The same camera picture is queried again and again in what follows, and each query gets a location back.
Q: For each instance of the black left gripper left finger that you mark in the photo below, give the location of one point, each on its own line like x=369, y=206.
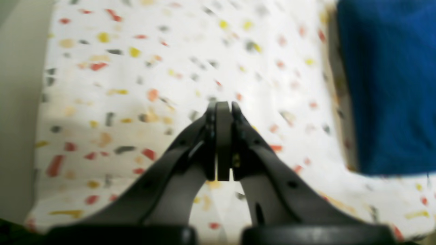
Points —
x=155, y=210

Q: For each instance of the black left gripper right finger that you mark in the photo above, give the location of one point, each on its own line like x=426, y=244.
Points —
x=283, y=208

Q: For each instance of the dark blue t-shirt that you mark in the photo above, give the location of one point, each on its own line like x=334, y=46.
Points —
x=389, y=54

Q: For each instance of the terrazzo patterned tablecloth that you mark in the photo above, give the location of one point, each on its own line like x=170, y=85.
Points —
x=124, y=77

